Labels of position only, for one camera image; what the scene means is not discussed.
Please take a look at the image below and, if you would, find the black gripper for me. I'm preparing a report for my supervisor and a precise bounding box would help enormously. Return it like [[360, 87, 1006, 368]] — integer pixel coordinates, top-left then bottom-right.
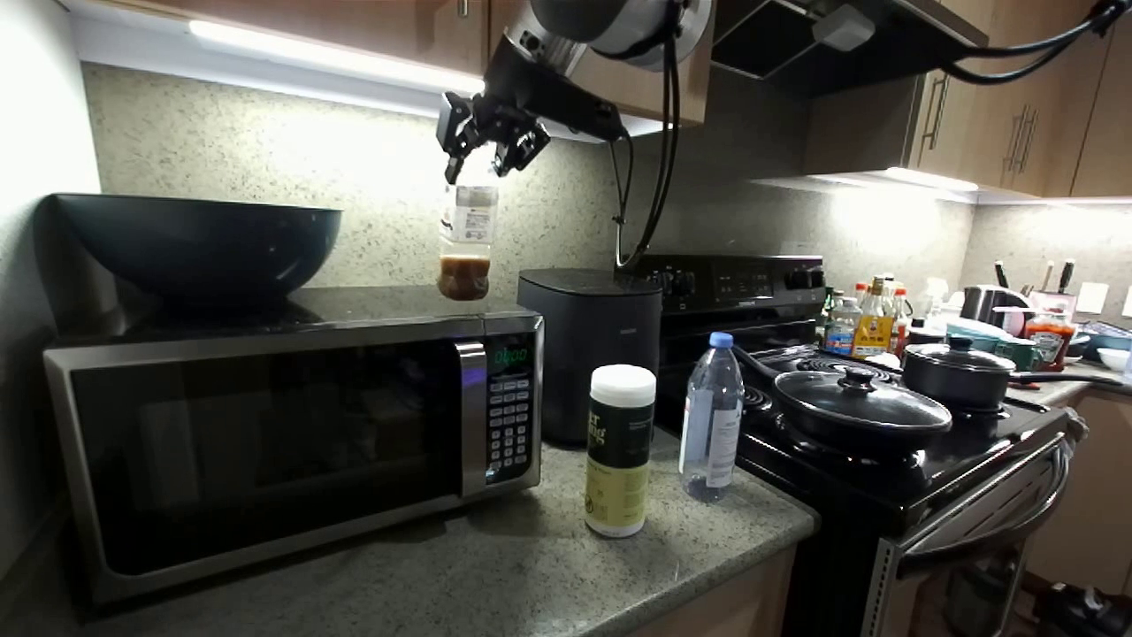
[[431, 32, 629, 188]]

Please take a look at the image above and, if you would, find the clear bottle with brown liquid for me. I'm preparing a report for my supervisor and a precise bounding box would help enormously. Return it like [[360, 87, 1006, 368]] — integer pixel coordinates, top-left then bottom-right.
[[435, 176, 504, 303]]

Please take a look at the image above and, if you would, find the clear water bottle blue cap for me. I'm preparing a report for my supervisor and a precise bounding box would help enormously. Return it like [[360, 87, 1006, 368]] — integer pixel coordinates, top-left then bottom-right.
[[677, 327, 749, 498]]

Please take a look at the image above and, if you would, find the blue-labelled bottle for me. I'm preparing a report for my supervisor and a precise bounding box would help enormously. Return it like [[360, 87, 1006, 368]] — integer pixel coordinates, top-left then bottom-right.
[[822, 293, 865, 359]]

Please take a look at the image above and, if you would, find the black and steel microwave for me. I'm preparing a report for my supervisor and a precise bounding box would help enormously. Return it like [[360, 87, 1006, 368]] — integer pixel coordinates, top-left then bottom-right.
[[38, 284, 549, 613]]

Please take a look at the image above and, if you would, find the yellow oil bottle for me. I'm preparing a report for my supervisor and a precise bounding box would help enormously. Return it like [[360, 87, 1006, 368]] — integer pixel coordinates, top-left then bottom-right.
[[848, 273, 902, 359]]

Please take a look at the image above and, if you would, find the red-capped bottle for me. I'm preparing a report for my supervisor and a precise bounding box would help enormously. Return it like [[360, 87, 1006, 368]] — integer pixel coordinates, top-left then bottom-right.
[[887, 284, 921, 353]]

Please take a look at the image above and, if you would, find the under-cabinet light strip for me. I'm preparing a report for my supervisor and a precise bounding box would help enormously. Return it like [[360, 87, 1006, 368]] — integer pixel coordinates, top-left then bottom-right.
[[185, 12, 490, 99]]

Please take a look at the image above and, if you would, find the black cylindrical Cosori appliance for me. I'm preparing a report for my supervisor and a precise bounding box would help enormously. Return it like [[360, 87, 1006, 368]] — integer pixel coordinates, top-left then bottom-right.
[[513, 264, 665, 451]]

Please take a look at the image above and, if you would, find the large black bowl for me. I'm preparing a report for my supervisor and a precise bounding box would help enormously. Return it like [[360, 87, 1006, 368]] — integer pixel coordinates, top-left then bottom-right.
[[49, 191, 347, 316]]

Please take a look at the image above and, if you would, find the dark range hood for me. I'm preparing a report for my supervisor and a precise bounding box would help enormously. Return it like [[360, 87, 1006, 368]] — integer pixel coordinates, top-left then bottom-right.
[[711, 0, 996, 99]]

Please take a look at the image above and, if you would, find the white-lidded green canister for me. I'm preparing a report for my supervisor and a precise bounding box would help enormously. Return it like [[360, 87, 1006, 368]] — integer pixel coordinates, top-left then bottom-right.
[[585, 359, 662, 542]]

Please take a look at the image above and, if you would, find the glass pan lid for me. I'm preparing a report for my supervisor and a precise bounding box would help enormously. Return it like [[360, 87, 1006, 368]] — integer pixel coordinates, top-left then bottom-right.
[[774, 359, 954, 436]]

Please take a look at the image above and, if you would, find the black frying pan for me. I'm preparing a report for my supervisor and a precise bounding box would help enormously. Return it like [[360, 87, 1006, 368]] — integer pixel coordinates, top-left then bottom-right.
[[770, 368, 959, 462]]

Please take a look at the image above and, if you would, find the black electric stove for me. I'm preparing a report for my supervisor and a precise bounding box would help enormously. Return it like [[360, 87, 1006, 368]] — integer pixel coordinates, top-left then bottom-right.
[[639, 252, 1091, 637]]

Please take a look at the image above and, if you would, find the wooden lower cabinet door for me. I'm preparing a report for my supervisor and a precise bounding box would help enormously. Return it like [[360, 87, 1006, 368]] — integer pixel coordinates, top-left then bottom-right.
[[614, 546, 806, 637]]

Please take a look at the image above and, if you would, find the black cooking pot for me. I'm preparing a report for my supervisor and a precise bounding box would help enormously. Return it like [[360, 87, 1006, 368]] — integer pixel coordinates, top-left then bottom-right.
[[899, 346, 1020, 418]]

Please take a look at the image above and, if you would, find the teal container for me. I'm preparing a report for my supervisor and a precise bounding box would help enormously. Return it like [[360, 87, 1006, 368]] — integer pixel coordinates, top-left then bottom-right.
[[940, 316, 1043, 371]]

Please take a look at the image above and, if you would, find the red jar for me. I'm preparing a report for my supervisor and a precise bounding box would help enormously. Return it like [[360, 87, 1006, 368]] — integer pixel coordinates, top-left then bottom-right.
[[1020, 309, 1078, 371]]

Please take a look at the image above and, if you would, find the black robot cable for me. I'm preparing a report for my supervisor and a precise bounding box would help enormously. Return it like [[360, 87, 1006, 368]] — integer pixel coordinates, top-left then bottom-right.
[[606, 0, 690, 274]]

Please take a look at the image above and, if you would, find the metal upper cabinet handle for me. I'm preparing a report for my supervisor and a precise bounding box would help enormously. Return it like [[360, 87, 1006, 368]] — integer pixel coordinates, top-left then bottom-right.
[[917, 71, 952, 155]]

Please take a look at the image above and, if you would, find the wooden upper cabinet with handle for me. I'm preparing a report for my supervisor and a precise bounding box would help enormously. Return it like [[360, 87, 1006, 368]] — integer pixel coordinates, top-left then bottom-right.
[[905, 0, 1132, 206]]

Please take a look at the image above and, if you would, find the black hanging cable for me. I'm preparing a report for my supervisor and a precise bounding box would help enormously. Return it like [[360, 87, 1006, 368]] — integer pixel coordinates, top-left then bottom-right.
[[940, 0, 1132, 87]]

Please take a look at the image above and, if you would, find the white wall outlet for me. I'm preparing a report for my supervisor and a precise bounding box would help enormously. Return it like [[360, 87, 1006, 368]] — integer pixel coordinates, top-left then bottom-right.
[[1077, 279, 1113, 319]]

